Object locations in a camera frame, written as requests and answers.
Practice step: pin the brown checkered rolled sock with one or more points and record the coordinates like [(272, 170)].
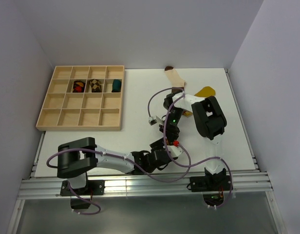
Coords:
[(95, 85)]

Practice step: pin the wooden compartment tray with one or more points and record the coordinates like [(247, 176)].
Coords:
[(63, 110)]

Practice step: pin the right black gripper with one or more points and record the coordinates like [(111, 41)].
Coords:
[(172, 133)]

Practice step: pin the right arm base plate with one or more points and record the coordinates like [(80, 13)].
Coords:
[(205, 184)]

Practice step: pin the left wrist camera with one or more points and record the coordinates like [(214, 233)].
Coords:
[(175, 150)]

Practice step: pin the red black rolled sock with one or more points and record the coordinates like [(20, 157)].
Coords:
[(78, 86)]

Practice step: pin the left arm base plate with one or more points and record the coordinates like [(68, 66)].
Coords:
[(93, 187)]

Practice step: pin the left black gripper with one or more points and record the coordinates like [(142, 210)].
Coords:
[(158, 144)]

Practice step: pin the yellow bear sock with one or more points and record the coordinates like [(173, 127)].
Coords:
[(205, 92)]

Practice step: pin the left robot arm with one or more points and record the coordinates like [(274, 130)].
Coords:
[(80, 156)]

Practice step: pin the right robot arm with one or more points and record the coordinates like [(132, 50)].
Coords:
[(210, 123)]

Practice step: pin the cream brown striped sock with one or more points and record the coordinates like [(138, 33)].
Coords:
[(174, 78)]

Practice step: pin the dark green rolled sock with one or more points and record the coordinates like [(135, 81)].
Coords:
[(116, 86)]

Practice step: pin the aluminium frame rail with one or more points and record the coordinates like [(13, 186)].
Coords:
[(140, 185)]

